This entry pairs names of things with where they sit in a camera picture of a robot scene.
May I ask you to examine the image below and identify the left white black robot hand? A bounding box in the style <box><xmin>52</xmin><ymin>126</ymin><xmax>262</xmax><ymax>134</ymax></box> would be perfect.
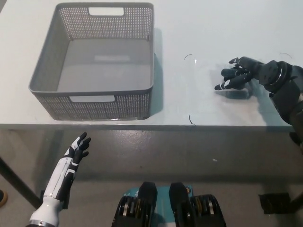
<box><xmin>43</xmin><ymin>132</ymin><xmax>92</xmax><ymax>204</ymax></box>

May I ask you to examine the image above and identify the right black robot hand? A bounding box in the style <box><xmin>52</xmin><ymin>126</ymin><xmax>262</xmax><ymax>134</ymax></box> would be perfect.
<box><xmin>214</xmin><ymin>56</ymin><xmax>264</xmax><ymax>92</ymax></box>

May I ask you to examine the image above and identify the black table leg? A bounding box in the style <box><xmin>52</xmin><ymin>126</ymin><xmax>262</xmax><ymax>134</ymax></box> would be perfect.
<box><xmin>0</xmin><ymin>156</ymin><xmax>43</xmax><ymax>209</ymax></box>

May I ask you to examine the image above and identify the brown shoe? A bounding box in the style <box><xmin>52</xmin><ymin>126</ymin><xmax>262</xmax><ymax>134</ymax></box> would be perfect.
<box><xmin>0</xmin><ymin>190</ymin><xmax>9</xmax><ymax>208</ymax></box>

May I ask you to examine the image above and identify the dark object under table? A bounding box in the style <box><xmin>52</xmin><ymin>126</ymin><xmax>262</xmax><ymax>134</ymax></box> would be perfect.
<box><xmin>290</xmin><ymin>132</ymin><xmax>303</xmax><ymax>149</ymax></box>

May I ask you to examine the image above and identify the black teal robot body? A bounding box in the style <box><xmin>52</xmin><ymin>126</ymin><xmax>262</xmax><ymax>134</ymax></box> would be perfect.
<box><xmin>112</xmin><ymin>181</ymin><xmax>225</xmax><ymax>227</ymax></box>

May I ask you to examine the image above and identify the grey perforated plastic basket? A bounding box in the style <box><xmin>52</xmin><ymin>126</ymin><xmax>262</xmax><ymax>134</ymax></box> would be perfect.
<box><xmin>28</xmin><ymin>2</ymin><xmax>156</xmax><ymax>122</ymax></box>

